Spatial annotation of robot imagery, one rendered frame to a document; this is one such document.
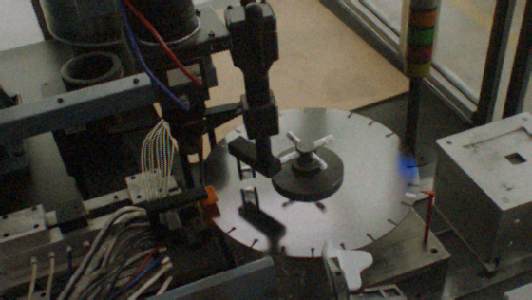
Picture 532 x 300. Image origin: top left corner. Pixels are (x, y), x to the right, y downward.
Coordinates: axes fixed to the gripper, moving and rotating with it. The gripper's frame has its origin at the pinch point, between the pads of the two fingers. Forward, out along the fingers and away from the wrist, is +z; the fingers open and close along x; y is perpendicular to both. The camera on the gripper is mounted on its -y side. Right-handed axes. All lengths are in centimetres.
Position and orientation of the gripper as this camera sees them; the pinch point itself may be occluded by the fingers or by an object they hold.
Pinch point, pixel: (328, 294)
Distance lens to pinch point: 88.0
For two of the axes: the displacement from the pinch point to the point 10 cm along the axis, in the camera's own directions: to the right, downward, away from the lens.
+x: -1.2, -9.8, -1.4
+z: -0.7, -1.3, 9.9
